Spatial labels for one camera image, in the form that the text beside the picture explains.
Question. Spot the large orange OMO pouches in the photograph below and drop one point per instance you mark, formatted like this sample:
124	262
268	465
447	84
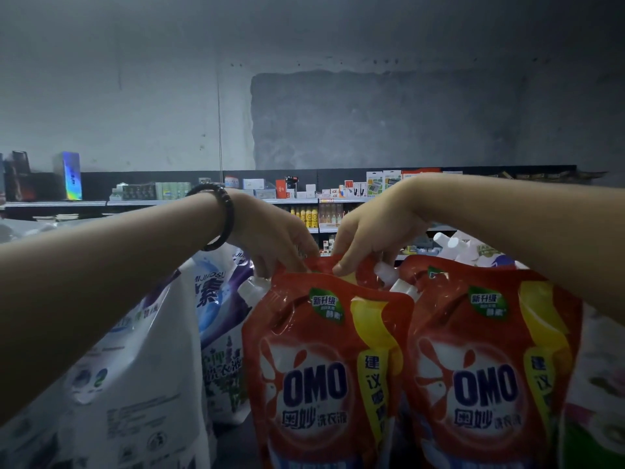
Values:
312	386
488	386

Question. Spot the person's left forearm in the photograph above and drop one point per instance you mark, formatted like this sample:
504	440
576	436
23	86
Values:
98	288

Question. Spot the white lavender detergent pouches group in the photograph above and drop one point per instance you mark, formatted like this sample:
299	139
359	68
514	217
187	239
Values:
127	386

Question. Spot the person's left hand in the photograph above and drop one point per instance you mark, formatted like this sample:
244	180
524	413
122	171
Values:
273	234

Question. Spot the row of small bottles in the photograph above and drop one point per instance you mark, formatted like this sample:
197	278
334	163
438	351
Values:
308	218

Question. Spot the dark background shelf unit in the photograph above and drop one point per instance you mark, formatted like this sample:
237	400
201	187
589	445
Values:
146	180

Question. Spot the row of small toiletry boxes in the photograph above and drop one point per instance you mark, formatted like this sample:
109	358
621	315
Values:
254	187

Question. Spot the row of boxed goods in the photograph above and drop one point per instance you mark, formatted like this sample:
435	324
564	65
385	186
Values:
70	176

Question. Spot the person's right hand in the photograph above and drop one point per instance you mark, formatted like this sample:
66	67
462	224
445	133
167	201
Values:
376	229

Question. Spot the person's right forearm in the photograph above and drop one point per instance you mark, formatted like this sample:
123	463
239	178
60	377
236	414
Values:
537	229

